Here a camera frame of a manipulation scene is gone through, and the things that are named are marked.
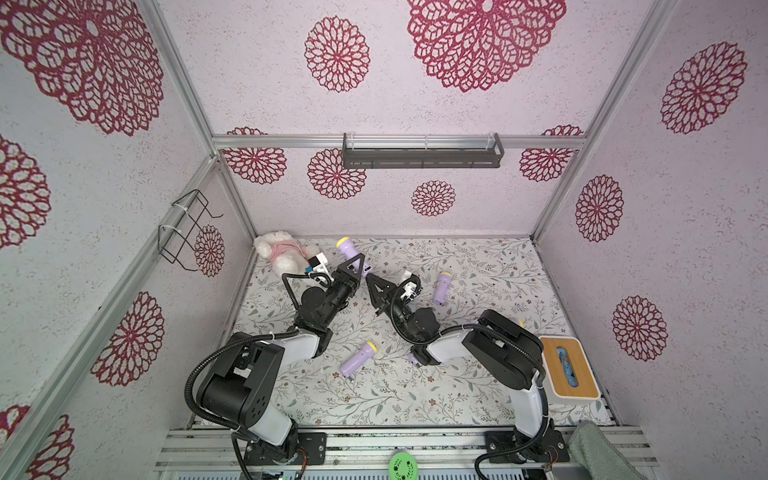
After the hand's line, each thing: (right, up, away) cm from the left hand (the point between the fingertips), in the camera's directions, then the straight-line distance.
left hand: (369, 259), depth 80 cm
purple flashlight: (-6, +3, 0) cm, 6 cm away
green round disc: (+8, -48, -12) cm, 50 cm away
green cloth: (+54, -47, -10) cm, 72 cm away
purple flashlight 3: (-1, -27, +7) cm, 28 cm away
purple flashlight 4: (+11, -25, -5) cm, 28 cm away
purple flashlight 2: (+24, -9, +23) cm, 34 cm away
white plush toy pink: (-26, +2, +13) cm, 29 cm away
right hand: (0, -4, -4) cm, 6 cm away
